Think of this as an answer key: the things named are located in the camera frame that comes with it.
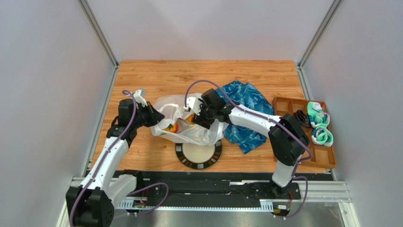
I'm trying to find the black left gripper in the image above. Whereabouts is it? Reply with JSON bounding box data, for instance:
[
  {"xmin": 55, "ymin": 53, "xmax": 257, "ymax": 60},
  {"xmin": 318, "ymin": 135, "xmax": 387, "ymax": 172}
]
[{"xmin": 131, "ymin": 101, "xmax": 165, "ymax": 129}]

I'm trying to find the white printed plastic bag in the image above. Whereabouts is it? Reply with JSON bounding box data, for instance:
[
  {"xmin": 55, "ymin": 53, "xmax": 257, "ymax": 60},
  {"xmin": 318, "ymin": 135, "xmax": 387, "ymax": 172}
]
[{"xmin": 150, "ymin": 95, "xmax": 228, "ymax": 146}]

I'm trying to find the orange fake fruit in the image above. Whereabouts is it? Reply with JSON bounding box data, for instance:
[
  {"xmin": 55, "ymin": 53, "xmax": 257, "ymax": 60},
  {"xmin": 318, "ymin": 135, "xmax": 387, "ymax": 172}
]
[{"xmin": 186, "ymin": 114, "xmax": 194, "ymax": 124}]

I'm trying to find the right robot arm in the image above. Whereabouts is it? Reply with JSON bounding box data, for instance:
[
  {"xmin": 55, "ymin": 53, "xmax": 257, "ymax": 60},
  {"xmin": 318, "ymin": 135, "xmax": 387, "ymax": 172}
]
[{"xmin": 184, "ymin": 89, "xmax": 309, "ymax": 188}]

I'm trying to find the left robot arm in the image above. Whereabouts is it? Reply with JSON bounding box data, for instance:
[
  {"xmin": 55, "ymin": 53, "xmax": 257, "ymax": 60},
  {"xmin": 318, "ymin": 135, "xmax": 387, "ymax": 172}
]
[{"xmin": 66, "ymin": 98, "xmax": 165, "ymax": 227}]

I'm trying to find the red yellow fake apple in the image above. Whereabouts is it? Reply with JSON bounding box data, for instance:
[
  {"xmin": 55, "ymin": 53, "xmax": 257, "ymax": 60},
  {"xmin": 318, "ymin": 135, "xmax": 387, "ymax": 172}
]
[{"xmin": 164, "ymin": 123, "xmax": 179, "ymax": 133}]

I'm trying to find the blue shark print cloth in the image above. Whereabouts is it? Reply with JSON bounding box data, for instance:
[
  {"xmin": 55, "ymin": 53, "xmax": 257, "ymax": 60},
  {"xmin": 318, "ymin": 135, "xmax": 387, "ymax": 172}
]
[{"xmin": 215, "ymin": 80, "xmax": 275, "ymax": 155}]

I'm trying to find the black rimmed ceramic plate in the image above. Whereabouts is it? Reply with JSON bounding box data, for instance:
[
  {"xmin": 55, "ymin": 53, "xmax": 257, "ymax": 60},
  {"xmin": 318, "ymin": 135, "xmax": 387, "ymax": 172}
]
[{"xmin": 175, "ymin": 140, "xmax": 222, "ymax": 170}]

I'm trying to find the black rolled sock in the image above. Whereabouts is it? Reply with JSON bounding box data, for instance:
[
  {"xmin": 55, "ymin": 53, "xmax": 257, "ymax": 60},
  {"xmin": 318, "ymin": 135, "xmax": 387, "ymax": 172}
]
[{"xmin": 293, "ymin": 110, "xmax": 312, "ymax": 128}]

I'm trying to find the teal white rolled sock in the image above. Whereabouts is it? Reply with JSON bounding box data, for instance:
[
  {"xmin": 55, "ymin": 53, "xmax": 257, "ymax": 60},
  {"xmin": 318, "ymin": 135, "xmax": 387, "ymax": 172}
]
[{"xmin": 307, "ymin": 102, "xmax": 331, "ymax": 128}]

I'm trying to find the wooden compartment tray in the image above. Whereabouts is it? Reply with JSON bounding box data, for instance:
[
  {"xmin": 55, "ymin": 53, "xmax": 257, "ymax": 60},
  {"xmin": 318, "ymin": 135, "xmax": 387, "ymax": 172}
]
[{"xmin": 272, "ymin": 96, "xmax": 337, "ymax": 169}]

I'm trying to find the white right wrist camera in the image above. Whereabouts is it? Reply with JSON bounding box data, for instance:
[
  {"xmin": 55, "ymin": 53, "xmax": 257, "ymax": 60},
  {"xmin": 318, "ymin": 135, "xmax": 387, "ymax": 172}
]
[{"xmin": 184, "ymin": 97, "xmax": 203, "ymax": 115}]

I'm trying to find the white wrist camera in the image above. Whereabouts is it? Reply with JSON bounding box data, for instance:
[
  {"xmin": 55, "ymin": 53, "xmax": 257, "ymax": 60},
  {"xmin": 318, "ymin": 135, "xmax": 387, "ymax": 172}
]
[
  {"xmin": 184, "ymin": 97, "xmax": 203, "ymax": 115},
  {"xmin": 133, "ymin": 88, "xmax": 148, "ymax": 107}
]

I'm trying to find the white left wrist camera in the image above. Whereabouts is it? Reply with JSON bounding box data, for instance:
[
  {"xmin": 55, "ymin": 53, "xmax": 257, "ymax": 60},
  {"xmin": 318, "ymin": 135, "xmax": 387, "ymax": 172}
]
[{"xmin": 133, "ymin": 88, "xmax": 148, "ymax": 107}]

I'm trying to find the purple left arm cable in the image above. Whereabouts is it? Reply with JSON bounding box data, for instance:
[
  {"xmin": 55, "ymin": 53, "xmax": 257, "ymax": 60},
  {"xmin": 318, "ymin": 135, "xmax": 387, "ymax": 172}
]
[{"xmin": 68, "ymin": 90, "xmax": 169, "ymax": 227}]

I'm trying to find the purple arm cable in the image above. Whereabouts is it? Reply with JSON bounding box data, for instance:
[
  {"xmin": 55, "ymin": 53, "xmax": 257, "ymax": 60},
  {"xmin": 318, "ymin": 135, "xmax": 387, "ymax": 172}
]
[
  {"xmin": 68, "ymin": 90, "xmax": 169, "ymax": 227},
  {"xmin": 184, "ymin": 79, "xmax": 313, "ymax": 219}
]

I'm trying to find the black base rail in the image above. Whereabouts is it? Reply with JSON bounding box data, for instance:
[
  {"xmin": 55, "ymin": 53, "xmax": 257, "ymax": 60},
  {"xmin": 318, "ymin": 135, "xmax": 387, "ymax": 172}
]
[{"xmin": 85, "ymin": 170, "xmax": 301, "ymax": 210}]

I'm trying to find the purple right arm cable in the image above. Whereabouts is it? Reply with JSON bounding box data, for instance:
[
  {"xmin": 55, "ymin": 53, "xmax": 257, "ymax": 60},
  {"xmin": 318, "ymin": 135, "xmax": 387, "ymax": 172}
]
[{"xmin": 184, "ymin": 79, "xmax": 313, "ymax": 219}]

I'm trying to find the left aluminium frame post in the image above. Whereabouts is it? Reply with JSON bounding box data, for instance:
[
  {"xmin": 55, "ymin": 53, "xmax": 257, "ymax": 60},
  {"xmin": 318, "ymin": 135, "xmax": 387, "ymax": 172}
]
[{"xmin": 78, "ymin": 0, "xmax": 119, "ymax": 68}]

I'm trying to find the aluminium frame post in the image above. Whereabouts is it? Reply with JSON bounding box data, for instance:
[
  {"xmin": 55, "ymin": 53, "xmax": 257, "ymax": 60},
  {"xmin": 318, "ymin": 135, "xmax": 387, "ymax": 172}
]
[
  {"xmin": 298, "ymin": 0, "xmax": 344, "ymax": 69},
  {"xmin": 78, "ymin": 0, "xmax": 119, "ymax": 68}
]

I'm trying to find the right aluminium frame post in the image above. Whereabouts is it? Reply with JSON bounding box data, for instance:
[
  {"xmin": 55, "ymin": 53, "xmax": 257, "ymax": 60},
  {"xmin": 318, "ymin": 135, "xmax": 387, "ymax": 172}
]
[{"xmin": 298, "ymin": 0, "xmax": 344, "ymax": 69}]

